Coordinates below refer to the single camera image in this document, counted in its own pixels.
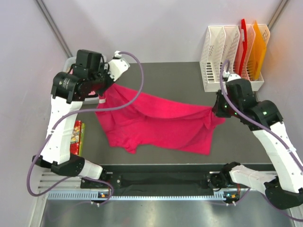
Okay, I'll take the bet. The magenta t shirt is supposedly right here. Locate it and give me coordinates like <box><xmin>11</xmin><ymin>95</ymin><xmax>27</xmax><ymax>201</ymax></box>
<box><xmin>96</xmin><ymin>85</ymin><xmax>225</xmax><ymax>155</ymax></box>

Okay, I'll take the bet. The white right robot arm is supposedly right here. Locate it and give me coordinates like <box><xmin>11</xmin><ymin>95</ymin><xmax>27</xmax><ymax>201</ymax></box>
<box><xmin>213</xmin><ymin>79</ymin><xmax>303</xmax><ymax>210</ymax></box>

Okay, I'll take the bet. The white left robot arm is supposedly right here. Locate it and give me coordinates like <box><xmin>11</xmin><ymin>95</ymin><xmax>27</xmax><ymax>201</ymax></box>
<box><xmin>32</xmin><ymin>50</ymin><xmax>129</xmax><ymax>188</ymax></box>

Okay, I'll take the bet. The white plastic laundry basket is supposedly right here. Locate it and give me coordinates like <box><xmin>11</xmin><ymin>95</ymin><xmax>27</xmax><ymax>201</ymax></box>
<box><xmin>64</xmin><ymin>57</ymin><xmax>102</xmax><ymax>102</ymax></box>

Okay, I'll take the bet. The red plastic folder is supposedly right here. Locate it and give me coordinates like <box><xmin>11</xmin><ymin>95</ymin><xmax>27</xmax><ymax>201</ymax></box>
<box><xmin>234</xmin><ymin>18</ymin><xmax>248</xmax><ymax>79</ymax></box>

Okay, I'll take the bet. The white file organiser rack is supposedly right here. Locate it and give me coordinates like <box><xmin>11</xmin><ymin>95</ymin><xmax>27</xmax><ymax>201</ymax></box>
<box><xmin>199</xmin><ymin>24</ymin><xmax>270</xmax><ymax>92</ymax></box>

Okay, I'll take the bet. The red and green book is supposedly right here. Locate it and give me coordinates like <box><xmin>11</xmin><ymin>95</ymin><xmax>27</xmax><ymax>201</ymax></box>
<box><xmin>70</xmin><ymin>120</ymin><xmax>86</xmax><ymax>157</ymax></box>

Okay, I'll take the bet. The orange plastic folder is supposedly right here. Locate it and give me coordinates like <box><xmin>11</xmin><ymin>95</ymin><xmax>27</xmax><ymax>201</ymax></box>
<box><xmin>248</xmin><ymin>21</ymin><xmax>267</xmax><ymax>81</ymax></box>

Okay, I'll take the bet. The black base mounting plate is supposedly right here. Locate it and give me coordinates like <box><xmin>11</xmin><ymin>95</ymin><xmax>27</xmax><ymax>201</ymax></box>
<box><xmin>101</xmin><ymin>164</ymin><xmax>232</xmax><ymax>196</ymax></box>

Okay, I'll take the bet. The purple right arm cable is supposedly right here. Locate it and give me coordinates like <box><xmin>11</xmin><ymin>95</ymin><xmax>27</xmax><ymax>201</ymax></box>
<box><xmin>219</xmin><ymin>59</ymin><xmax>303</xmax><ymax>222</ymax></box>

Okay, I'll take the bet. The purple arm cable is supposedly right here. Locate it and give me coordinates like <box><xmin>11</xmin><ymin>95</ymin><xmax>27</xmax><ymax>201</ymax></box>
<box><xmin>26</xmin><ymin>51</ymin><xmax>144</xmax><ymax>207</ymax></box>
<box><xmin>219</xmin><ymin>59</ymin><xmax>303</xmax><ymax>222</ymax></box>

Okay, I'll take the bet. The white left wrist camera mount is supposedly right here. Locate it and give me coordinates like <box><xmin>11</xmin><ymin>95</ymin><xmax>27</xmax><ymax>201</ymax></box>
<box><xmin>108</xmin><ymin>51</ymin><xmax>130</xmax><ymax>82</ymax></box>

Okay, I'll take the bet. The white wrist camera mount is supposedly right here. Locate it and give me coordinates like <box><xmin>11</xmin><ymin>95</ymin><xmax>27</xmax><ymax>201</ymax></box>
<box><xmin>108</xmin><ymin>51</ymin><xmax>130</xmax><ymax>82</ymax></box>
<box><xmin>223</xmin><ymin>73</ymin><xmax>241</xmax><ymax>82</ymax></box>

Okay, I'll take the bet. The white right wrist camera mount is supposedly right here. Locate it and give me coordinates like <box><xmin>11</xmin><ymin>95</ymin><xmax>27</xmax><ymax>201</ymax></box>
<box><xmin>223</xmin><ymin>73</ymin><xmax>241</xmax><ymax>82</ymax></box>

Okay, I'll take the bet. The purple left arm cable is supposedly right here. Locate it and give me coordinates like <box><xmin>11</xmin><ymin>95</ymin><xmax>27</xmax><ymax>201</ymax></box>
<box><xmin>26</xmin><ymin>51</ymin><xmax>144</xmax><ymax>207</ymax></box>

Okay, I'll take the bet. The grey slotted cable duct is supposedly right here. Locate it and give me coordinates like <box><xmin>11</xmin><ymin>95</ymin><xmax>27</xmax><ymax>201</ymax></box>
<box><xmin>47</xmin><ymin>191</ymin><xmax>239</xmax><ymax>201</ymax></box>

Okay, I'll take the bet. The aluminium frame rail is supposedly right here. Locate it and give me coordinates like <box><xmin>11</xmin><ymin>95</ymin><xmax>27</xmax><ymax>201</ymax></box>
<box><xmin>38</xmin><ymin>172</ymin><xmax>81</xmax><ymax>192</ymax></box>

